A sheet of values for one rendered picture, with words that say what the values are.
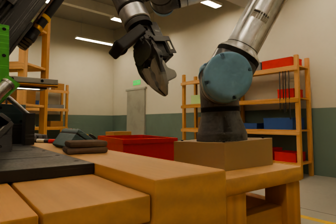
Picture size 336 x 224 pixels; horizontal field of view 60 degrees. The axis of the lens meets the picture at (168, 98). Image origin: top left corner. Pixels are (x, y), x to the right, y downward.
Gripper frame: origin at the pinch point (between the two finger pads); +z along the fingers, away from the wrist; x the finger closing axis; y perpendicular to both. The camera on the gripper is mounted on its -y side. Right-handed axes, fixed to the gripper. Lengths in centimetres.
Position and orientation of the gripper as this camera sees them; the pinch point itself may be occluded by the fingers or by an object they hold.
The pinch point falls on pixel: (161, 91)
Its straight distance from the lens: 69.7
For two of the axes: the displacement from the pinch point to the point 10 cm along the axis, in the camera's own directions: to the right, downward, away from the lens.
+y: 7.3, -1.2, 6.7
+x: -5.6, 4.7, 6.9
